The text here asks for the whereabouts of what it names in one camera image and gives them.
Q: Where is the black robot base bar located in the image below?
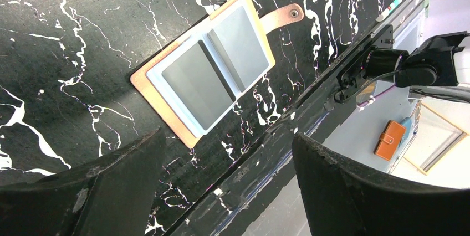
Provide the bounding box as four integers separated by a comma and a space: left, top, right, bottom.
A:
146, 0, 409, 235

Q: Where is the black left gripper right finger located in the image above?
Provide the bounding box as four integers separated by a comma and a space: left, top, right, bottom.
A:
292, 134, 469, 235

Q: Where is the orange leather wallet background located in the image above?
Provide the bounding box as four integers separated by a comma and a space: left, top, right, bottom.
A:
374, 120, 406, 161

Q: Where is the green white marker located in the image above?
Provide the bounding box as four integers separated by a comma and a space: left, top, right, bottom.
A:
375, 0, 403, 22

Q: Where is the brown leather card holder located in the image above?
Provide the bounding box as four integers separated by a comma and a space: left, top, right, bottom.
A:
130, 0, 304, 148

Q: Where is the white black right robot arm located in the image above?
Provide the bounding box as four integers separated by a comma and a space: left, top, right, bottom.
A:
333, 32, 469, 103

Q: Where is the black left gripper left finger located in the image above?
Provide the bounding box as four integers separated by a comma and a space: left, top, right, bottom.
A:
1, 129, 166, 235

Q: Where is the black credit card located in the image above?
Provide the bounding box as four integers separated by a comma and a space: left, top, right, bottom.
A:
208, 5, 274, 92
162, 40, 235, 132

